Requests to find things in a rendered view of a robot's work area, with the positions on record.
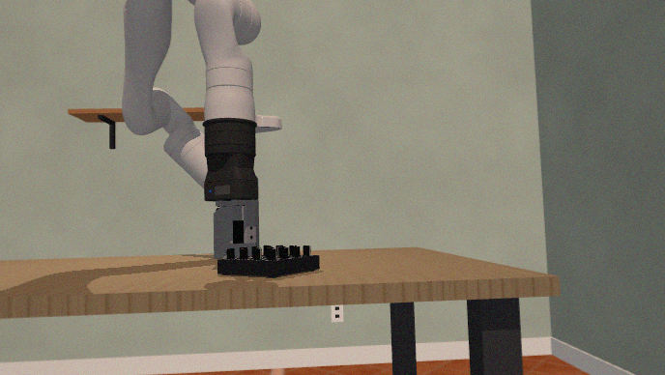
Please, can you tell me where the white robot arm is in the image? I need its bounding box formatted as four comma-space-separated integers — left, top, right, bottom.
122, 0, 261, 188

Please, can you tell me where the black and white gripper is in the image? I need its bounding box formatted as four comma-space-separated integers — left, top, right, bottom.
203, 85, 281, 244

